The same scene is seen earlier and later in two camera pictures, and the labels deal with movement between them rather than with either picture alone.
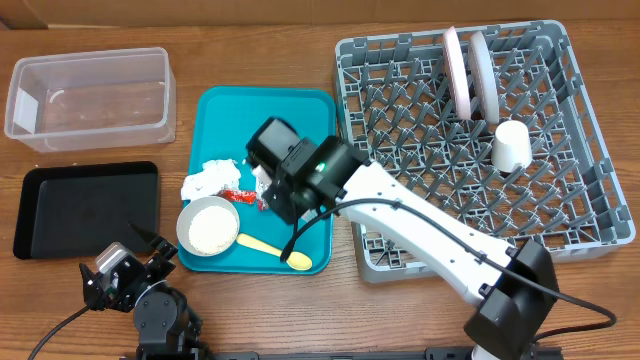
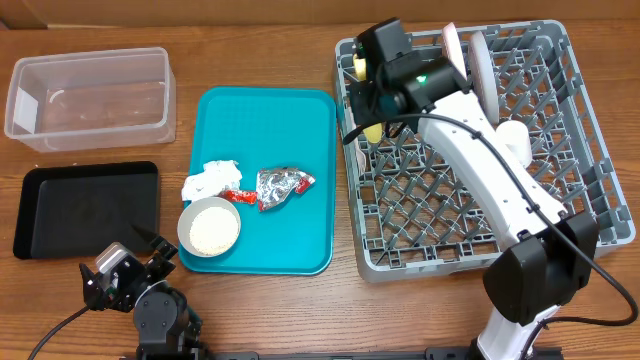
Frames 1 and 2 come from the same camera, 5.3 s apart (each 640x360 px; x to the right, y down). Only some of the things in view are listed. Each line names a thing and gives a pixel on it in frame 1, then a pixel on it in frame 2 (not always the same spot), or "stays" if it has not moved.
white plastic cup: [512, 148] stays
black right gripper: [288, 209] to [361, 113]
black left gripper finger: [158, 242] stays
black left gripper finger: [89, 282] stays
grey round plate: [484, 78] stays
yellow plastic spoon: [296, 260] to [373, 133]
